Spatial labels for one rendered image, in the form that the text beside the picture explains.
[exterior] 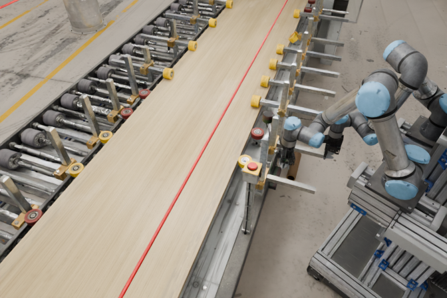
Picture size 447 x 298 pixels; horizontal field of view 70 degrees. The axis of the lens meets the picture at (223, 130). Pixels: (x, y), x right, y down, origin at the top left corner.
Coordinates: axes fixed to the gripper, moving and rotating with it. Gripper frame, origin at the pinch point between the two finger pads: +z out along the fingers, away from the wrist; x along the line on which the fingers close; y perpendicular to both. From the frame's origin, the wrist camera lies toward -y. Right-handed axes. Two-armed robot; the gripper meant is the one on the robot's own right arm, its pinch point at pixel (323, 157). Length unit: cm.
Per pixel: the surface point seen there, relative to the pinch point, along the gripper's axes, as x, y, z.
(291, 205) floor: 18, -12, 83
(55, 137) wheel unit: -59, -139, -26
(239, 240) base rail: -63, -33, 12
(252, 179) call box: -58, -30, -35
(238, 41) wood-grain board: 108, -89, -8
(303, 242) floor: -11, 4, 83
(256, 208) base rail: -41, -30, 12
